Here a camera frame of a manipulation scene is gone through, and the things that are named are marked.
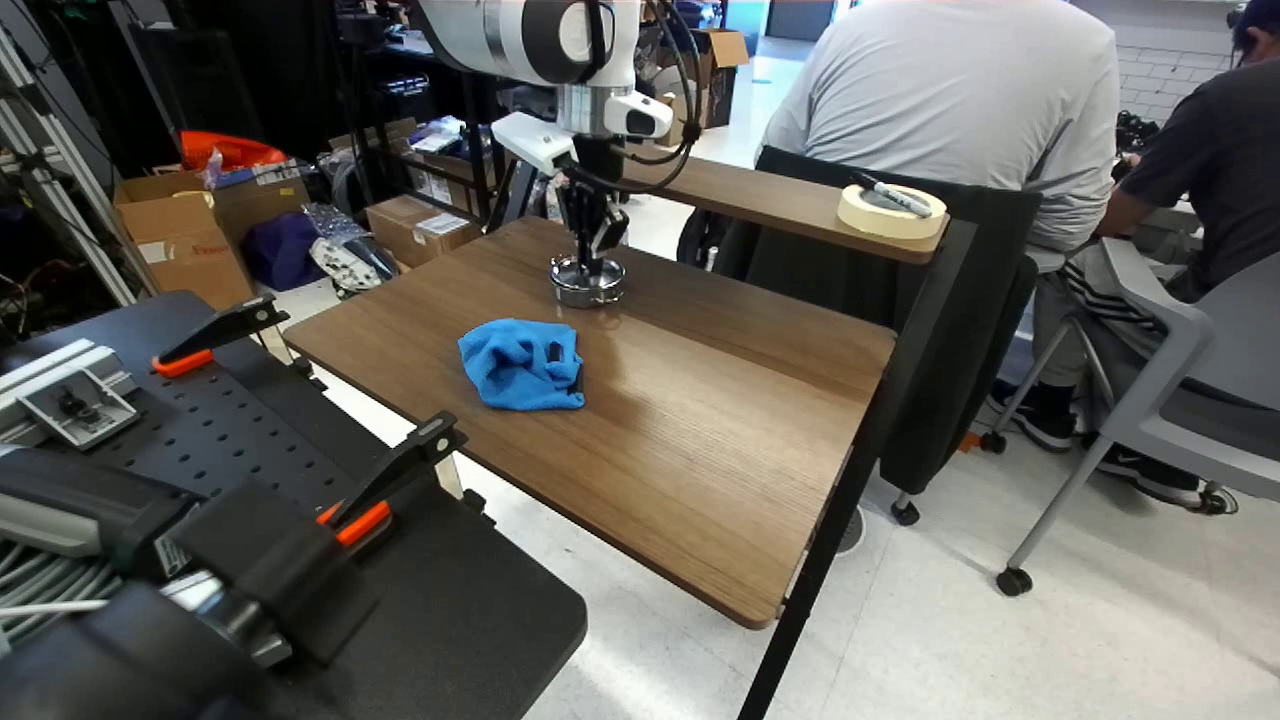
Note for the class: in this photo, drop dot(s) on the person in grey shirt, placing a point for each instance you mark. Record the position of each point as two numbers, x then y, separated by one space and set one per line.
995 93

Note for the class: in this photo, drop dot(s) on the wooden side table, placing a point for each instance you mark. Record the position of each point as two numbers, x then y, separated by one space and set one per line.
715 414

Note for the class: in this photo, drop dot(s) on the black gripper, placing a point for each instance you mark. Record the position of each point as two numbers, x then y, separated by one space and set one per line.
593 170

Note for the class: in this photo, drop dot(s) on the orange black clamp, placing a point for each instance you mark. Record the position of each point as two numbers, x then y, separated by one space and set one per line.
303 562
197 351

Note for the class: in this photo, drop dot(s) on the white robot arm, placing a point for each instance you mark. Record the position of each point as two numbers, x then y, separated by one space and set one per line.
585 54

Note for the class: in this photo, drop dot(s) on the silver pot lid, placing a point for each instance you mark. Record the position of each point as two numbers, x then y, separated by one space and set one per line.
591 273

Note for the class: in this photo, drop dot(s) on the black office chair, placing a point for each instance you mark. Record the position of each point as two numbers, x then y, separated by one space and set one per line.
952 312

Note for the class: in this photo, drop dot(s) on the black perforated board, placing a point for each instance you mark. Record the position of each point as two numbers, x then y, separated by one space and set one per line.
461 621

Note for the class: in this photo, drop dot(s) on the person in dark shirt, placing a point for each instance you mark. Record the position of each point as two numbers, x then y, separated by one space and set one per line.
1220 149

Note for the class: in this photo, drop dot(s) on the aluminium bracket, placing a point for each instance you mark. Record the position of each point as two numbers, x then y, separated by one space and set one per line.
77 394

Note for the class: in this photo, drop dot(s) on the orange black clamp far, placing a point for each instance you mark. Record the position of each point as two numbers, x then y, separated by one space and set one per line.
197 351

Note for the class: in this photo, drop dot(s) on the grey office chair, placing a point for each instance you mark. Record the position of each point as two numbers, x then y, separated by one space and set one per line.
1224 346

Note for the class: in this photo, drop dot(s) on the blue cloth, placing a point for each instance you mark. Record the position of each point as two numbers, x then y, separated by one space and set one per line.
520 367

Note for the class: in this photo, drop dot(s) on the cardboard box left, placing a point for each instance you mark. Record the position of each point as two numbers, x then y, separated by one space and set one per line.
191 235

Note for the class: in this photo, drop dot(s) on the roll of masking tape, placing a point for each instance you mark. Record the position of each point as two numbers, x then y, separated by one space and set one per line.
891 215

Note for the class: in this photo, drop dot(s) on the orange black clamp near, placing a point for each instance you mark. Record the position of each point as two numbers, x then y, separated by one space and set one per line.
303 562

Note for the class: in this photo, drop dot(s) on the small silver pot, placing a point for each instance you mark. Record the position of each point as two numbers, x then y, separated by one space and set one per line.
585 295

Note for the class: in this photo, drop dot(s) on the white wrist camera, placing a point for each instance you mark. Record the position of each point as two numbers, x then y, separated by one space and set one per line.
532 142

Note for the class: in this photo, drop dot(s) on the wooden shelf board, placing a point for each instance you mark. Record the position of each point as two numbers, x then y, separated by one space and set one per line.
785 206

